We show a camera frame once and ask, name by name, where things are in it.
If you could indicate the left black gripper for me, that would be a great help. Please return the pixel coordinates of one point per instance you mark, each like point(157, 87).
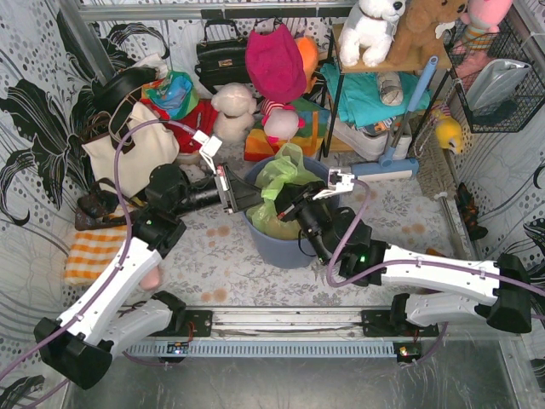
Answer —
point(226, 189)

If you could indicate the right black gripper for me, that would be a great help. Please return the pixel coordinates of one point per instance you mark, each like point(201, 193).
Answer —
point(301, 206)

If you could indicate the green plastic trash bag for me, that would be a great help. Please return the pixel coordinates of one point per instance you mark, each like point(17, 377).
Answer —
point(286, 167)

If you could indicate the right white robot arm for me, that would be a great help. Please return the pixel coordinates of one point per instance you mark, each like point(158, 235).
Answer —
point(497, 292)

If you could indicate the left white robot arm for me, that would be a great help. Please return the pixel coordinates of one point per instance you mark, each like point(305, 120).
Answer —
point(83, 341)

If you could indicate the rainbow striped bag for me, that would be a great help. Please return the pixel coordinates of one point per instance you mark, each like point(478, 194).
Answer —
point(309, 138)

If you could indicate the cream canvas tote bag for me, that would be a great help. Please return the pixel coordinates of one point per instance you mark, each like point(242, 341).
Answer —
point(154, 145)

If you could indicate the magenta hanging cloth bag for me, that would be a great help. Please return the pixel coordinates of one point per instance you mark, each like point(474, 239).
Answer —
point(274, 64)

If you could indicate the brown leather bag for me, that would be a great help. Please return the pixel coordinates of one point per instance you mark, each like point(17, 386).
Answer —
point(96, 210)

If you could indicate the pink plush pig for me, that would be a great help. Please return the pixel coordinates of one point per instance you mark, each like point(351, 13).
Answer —
point(280, 122)

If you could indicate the red folded cloth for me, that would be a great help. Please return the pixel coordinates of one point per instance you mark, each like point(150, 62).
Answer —
point(202, 117)

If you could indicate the white plush lamb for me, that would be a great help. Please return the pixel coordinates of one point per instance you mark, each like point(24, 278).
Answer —
point(236, 106)

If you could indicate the colourful scarf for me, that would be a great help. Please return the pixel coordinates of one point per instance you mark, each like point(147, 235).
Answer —
point(172, 97)

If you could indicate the teal folded cloth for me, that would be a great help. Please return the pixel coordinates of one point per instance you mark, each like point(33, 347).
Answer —
point(360, 103)

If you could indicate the pink glasses case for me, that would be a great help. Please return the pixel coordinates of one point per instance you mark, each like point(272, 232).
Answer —
point(152, 280)

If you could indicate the black leather handbag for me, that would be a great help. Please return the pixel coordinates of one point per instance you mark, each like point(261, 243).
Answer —
point(221, 62)

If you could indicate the orange plush toy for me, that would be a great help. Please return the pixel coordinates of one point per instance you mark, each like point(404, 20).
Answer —
point(309, 55)

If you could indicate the orange checked towel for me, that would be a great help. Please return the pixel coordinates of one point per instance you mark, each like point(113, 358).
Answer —
point(91, 253)

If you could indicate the black curved hat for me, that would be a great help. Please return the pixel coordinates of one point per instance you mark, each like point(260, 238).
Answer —
point(108, 96)

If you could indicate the yellow plush duck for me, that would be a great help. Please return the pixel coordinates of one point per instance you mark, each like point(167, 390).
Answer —
point(447, 130)

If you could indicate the white plush dog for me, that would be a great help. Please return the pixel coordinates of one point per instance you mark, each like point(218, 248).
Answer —
point(368, 31)

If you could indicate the brown plush bear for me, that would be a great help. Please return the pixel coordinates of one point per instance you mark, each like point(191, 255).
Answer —
point(422, 27)

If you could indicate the silver foil pouch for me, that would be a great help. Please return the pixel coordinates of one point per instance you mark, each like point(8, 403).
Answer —
point(496, 82)

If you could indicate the pink plush toy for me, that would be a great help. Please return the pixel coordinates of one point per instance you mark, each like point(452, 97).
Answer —
point(481, 21)

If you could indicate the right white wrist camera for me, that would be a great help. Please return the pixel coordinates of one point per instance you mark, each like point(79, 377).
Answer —
point(338, 182)

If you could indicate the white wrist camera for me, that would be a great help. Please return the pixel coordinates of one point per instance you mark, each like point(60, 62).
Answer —
point(209, 146)
point(338, 182)

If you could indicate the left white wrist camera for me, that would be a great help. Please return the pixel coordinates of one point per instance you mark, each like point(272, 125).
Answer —
point(209, 146)

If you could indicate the blue handled mop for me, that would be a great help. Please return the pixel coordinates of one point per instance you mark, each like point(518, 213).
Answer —
point(386, 168)

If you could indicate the metal base rail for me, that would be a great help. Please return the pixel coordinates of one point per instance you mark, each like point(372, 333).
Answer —
point(263, 333)

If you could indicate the black wire basket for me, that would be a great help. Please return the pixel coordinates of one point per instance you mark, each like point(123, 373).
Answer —
point(514, 113)

